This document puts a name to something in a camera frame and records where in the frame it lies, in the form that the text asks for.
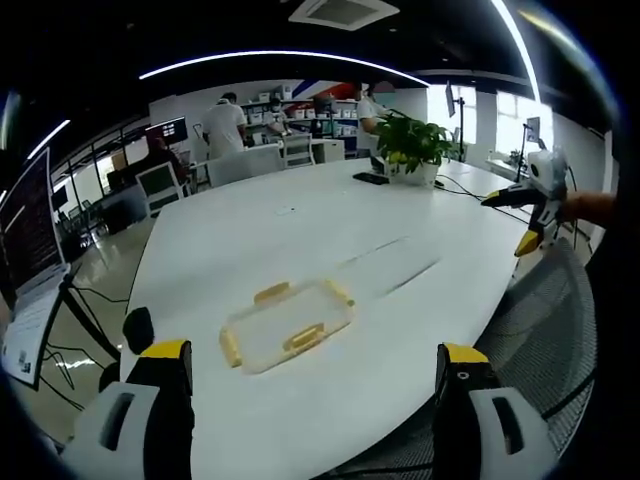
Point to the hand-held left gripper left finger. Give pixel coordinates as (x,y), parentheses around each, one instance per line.
(150,400)

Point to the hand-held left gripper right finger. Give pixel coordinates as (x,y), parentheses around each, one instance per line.
(480,405)

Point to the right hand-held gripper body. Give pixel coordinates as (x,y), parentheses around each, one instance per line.
(549,172)

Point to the black stand with screen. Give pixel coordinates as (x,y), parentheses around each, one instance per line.
(530,137)

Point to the grey mesh office chair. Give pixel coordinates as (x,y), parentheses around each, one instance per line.
(540,360)

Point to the monitor on pole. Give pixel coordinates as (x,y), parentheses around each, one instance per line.
(457,115)

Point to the black tripod stand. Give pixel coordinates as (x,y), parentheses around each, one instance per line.
(82,325)

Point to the potted green plant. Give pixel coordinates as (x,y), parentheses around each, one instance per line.
(410,150)

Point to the clear lid with yellow clips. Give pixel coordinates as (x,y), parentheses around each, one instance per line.
(287,325)

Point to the white office chair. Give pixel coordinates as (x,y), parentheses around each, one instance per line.
(297,149)
(161,186)
(245,165)

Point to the storage shelf with boxes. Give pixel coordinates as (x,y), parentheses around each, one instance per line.
(305,112)

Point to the ceiling air vent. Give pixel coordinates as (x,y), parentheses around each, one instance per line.
(341,10)

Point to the black monitor screen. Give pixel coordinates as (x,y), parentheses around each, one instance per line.
(166,131)

